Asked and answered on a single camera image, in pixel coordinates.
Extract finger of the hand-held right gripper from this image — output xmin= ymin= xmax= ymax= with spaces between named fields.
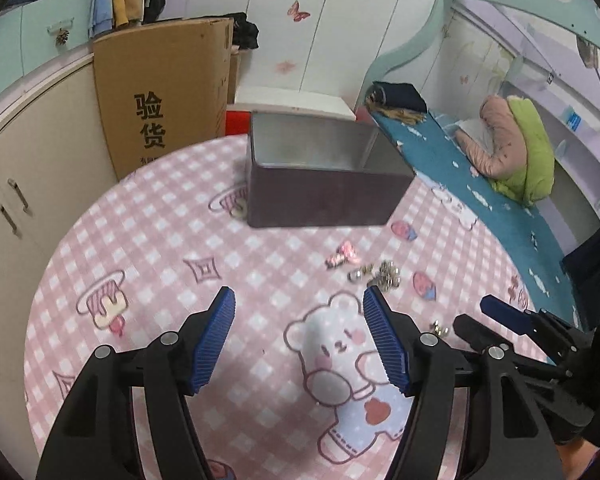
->
xmin=480 ymin=296 xmax=588 ymax=361
xmin=452 ymin=314 xmax=596 ymax=428

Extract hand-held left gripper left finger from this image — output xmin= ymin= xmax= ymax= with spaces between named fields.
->
xmin=35 ymin=286 xmax=237 ymax=480

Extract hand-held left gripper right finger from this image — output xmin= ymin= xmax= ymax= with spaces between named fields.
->
xmin=362 ymin=285 xmax=551 ymax=480

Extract cluster of silver earrings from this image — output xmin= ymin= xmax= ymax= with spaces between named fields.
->
xmin=348 ymin=260 xmax=402 ymax=293

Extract pink bow hair clip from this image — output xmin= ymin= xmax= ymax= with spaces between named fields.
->
xmin=326 ymin=241 xmax=361 ymax=268

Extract grey metal tin box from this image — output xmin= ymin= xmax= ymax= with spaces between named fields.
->
xmin=246 ymin=111 xmax=417 ymax=229

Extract blue printed bedsheet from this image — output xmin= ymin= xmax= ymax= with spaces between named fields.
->
xmin=365 ymin=107 xmax=581 ymax=331

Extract pink checkered tablecloth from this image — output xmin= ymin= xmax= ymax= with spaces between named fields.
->
xmin=22 ymin=135 xmax=553 ymax=480

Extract green quilt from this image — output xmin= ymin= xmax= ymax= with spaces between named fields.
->
xmin=490 ymin=96 xmax=556 ymax=206

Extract pink quilt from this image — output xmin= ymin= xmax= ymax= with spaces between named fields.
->
xmin=452 ymin=95 xmax=513 ymax=179

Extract white pillow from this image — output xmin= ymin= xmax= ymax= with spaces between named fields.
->
xmin=455 ymin=119 xmax=491 ymax=141

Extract folded dark clothes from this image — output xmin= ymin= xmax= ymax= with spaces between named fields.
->
xmin=364 ymin=81 xmax=428 ymax=125

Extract white board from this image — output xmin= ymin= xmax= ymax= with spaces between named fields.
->
xmin=234 ymin=85 xmax=358 ymax=122

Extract beige cabinet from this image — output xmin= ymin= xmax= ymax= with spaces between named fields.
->
xmin=0 ymin=52 xmax=121 ymax=311

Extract tall cardboard box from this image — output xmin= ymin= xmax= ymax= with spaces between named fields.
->
xmin=92 ymin=17 xmax=235 ymax=181

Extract grey round fixture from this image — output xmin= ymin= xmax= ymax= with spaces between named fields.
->
xmin=577 ymin=37 xmax=600 ymax=69

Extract black clothing pile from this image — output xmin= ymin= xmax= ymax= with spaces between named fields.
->
xmin=227 ymin=11 xmax=261 ymax=51

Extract white wardrobe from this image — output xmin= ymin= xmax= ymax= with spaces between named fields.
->
xmin=162 ymin=0 xmax=453 ymax=111

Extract teal drawer cabinet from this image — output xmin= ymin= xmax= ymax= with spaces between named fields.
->
xmin=0 ymin=0 xmax=98 ymax=92

